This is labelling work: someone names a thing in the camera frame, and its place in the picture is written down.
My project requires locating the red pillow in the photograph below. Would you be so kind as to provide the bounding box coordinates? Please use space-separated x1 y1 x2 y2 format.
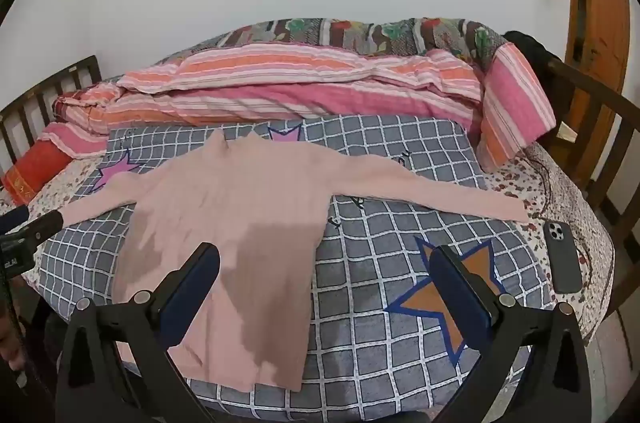
0 140 73 206

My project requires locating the brown wooden door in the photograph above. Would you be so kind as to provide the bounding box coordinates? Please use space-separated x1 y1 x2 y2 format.
560 0 633 164

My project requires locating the person's left hand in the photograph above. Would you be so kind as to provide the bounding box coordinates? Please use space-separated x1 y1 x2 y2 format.
0 303 25 371

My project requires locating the grey checked star-print blanket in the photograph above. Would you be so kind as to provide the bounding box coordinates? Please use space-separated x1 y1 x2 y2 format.
37 115 556 419

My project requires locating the dark wooden footboard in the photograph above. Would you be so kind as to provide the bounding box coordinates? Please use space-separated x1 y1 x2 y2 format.
542 55 640 319

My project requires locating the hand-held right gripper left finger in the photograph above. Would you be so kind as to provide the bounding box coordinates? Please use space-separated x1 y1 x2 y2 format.
55 242 221 423

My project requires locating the pink orange striped quilt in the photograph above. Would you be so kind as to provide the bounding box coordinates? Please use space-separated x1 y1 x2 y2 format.
40 42 557 168

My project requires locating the pink long-sleeved sweater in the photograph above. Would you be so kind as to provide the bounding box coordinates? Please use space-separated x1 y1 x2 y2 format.
59 129 531 393

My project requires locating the floral patchwork quilt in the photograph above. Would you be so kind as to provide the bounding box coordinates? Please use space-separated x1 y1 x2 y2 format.
150 17 511 71

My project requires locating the black cloth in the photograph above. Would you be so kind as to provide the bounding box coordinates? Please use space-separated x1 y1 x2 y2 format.
502 30 563 76

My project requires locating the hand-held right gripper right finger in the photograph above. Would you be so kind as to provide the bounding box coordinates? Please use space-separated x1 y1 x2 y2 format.
429 244 593 423

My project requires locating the black smartphone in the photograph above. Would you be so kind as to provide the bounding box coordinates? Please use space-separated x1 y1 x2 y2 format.
542 220 583 295

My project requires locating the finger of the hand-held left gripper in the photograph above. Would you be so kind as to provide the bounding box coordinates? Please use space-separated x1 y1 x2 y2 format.
22 209 64 246

